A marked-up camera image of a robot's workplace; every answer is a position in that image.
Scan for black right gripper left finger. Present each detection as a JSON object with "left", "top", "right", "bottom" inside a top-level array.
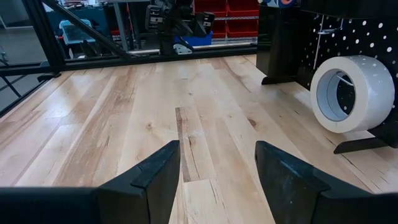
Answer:
[{"left": 0, "top": 139, "right": 182, "bottom": 224}]

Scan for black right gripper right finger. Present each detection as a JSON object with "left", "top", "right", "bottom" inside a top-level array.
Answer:
[{"left": 254, "top": 140, "right": 398, "bottom": 224}]

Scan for white tape roll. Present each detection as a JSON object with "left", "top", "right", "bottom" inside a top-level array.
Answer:
[{"left": 310, "top": 55, "right": 396, "bottom": 134}]

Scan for silver peg hook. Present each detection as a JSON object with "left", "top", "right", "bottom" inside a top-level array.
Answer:
[{"left": 317, "top": 27, "right": 344, "bottom": 35}]

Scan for silver U-shaped hook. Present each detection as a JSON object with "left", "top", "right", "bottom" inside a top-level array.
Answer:
[{"left": 336, "top": 73, "right": 356, "bottom": 87}]

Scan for tall black pegboard bin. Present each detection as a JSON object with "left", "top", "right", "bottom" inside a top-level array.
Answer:
[{"left": 256, "top": 4, "right": 302, "bottom": 78}]

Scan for blue plastic bin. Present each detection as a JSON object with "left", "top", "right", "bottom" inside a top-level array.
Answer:
[{"left": 174, "top": 30, "right": 214, "bottom": 47}]

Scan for black metal pegboard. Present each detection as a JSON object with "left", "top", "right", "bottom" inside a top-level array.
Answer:
[{"left": 261, "top": 6, "right": 398, "bottom": 155}]

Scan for grey metal table leg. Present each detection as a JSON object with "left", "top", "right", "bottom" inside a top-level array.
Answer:
[{"left": 112, "top": 0, "right": 129, "bottom": 52}]

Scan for light blue crate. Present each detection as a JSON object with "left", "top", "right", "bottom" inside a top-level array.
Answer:
[{"left": 58, "top": 19, "right": 96, "bottom": 45}]

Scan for red shelf bins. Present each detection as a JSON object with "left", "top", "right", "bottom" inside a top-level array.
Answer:
[{"left": 194, "top": 0, "right": 260, "bottom": 39}]

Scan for black aluminium table frame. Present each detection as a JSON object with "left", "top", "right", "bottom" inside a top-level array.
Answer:
[{"left": 0, "top": 0, "right": 259, "bottom": 118}]

